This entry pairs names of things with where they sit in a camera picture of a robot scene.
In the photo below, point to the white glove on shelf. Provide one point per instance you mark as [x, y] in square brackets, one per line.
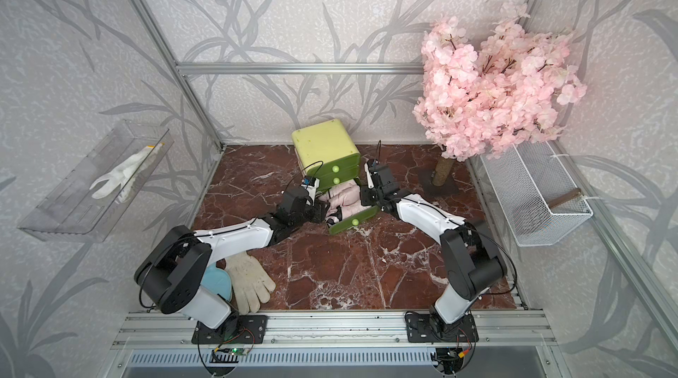
[121, 178]

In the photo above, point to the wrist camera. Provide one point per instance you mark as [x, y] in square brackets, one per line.
[370, 170]
[311, 185]

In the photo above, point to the green drawer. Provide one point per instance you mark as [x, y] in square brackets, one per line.
[329, 181]
[343, 169]
[350, 222]

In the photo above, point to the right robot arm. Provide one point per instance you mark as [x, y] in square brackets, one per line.
[473, 262]

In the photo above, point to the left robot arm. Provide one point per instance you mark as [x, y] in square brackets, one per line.
[171, 274]

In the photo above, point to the green top drawer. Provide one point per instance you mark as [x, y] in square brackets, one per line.
[343, 169]

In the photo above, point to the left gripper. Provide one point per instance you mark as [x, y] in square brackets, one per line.
[320, 212]

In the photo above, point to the white wire basket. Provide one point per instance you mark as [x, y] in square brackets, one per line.
[530, 170]

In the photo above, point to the aluminium front rail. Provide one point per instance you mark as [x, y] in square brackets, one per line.
[340, 329]

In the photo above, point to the blue dustpan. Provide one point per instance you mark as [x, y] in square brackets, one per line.
[217, 281]

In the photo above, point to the green drawer cabinet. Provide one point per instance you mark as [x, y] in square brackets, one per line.
[321, 143]

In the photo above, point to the pink umbrella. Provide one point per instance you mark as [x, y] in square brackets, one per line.
[349, 189]
[343, 206]

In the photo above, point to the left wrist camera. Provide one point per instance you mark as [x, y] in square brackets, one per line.
[311, 185]

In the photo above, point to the green middle drawer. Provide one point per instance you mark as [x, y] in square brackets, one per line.
[329, 181]

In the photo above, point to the green bottom drawer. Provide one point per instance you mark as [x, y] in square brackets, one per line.
[350, 222]

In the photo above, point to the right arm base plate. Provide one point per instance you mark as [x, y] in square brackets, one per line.
[430, 328]

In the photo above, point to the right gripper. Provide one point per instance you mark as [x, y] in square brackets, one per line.
[365, 200]

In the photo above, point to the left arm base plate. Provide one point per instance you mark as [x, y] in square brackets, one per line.
[245, 329]

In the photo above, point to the brush in basket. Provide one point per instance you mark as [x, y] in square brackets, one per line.
[533, 215]

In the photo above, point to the pink cherry blossom tree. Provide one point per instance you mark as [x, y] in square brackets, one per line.
[509, 89]

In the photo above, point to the clear acrylic wall shelf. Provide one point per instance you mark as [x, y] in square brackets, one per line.
[88, 203]

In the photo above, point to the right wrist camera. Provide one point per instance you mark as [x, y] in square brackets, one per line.
[370, 170]

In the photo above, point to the white work glove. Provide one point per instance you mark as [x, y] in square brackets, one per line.
[251, 284]

